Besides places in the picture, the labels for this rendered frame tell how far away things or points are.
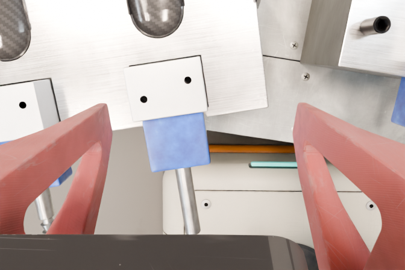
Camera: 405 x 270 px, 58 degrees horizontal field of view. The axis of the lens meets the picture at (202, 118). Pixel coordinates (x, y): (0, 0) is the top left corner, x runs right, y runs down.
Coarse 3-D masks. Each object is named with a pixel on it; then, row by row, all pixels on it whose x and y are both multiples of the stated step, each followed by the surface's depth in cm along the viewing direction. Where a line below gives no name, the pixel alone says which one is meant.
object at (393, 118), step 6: (402, 78) 24; (402, 84) 24; (402, 90) 24; (402, 96) 23; (396, 102) 24; (402, 102) 23; (396, 108) 24; (402, 108) 23; (396, 114) 24; (402, 114) 23; (396, 120) 24; (402, 120) 23; (402, 126) 23
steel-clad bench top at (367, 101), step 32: (288, 0) 30; (288, 32) 31; (288, 64) 31; (288, 96) 32; (320, 96) 32; (352, 96) 32; (384, 96) 32; (224, 128) 32; (256, 128) 32; (288, 128) 32; (384, 128) 32
